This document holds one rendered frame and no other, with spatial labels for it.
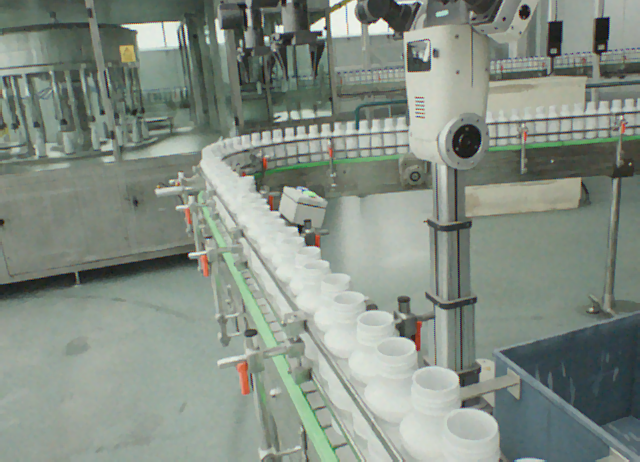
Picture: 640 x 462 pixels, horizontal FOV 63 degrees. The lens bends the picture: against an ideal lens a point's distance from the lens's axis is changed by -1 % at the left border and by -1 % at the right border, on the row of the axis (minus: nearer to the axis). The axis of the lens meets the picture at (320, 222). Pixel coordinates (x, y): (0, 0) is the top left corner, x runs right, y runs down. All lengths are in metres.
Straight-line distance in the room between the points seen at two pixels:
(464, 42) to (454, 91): 0.13
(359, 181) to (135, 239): 2.18
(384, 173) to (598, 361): 1.68
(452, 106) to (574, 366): 0.78
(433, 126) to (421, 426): 1.17
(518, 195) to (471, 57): 3.75
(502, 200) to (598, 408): 4.14
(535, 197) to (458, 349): 3.60
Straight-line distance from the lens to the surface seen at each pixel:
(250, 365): 0.67
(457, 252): 1.68
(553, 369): 1.02
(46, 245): 4.31
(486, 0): 1.39
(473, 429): 0.42
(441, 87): 1.50
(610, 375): 1.12
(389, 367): 0.48
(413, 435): 0.46
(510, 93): 5.05
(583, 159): 2.82
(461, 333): 1.78
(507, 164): 2.69
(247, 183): 1.18
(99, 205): 4.20
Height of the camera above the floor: 1.40
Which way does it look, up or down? 16 degrees down
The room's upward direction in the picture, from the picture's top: 5 degrees counter-clockwise
